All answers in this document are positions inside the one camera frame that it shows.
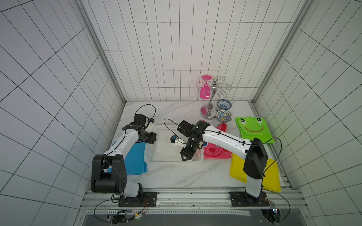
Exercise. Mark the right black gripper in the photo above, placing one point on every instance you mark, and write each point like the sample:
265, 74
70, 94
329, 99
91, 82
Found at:
187, 149

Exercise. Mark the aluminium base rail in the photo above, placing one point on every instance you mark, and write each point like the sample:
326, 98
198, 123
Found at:
193, 201

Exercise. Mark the blue raincoat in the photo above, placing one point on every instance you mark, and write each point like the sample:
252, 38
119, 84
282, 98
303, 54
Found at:
134, 161

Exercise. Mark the far blue patterned bowl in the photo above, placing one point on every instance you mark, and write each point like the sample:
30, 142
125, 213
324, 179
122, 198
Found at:
224, 104

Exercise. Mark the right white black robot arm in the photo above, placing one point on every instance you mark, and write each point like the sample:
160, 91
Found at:
251, 151

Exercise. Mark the near blue patterned bowl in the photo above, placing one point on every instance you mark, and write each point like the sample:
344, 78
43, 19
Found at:
223, 116

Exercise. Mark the white plastic perforated basket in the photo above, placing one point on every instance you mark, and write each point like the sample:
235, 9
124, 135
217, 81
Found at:
149, 149

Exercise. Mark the pink bunny face raincoat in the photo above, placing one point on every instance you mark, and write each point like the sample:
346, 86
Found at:
212, 151

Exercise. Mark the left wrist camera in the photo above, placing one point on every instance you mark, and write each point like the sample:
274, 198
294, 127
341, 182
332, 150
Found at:
149, 125

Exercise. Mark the blue patterned bowl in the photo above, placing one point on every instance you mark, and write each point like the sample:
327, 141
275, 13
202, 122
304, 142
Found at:
223, 116
224, 104

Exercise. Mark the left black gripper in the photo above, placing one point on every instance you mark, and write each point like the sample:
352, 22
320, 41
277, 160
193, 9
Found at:
152, 139

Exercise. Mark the pink plastic wine glass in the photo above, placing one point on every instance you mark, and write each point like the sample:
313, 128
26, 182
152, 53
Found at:
205, 91

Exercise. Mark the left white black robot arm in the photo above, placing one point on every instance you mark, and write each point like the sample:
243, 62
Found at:
109, 174

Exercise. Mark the yellow folded raincoat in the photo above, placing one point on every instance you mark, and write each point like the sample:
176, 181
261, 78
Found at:
271, 181

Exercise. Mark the silver metal glass rack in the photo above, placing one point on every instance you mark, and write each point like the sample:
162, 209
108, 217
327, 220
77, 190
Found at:
218, 91

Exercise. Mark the green frog face raincoat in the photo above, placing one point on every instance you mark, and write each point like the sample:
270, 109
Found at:
251, 128

